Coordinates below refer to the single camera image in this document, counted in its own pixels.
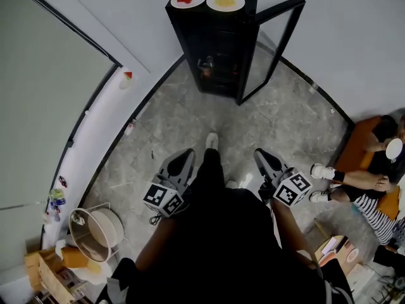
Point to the white flat box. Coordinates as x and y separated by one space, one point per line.
360 277

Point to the printed cardboard box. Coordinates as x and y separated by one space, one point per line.
340 252

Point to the black white striped cloth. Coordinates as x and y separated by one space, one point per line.
376 217

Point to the white round bowl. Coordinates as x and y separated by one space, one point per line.
394 149

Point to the person's right forearm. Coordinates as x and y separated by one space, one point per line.
291 230

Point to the person's black clothing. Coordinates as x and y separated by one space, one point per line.
221 233

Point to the person's left forearm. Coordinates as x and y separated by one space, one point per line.
155 245

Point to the brown cardboard box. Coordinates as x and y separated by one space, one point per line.
47 274

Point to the black fridge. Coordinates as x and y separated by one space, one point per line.
221 43

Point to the red toy car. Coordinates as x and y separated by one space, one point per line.
63 181

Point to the white plate with yellow noodles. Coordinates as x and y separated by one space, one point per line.
225 1

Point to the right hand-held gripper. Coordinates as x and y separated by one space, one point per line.
289 188

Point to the person's white shoe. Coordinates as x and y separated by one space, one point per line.
232 184
319 196
212 140
322 171

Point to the small white can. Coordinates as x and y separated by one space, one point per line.
130 128

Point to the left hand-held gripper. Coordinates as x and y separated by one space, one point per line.
163 198

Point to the red white cone toy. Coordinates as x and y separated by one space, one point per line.
126 79

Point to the cluster of small colourful toys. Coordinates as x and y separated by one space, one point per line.
56 199

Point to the orange sofa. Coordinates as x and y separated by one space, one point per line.
354 150

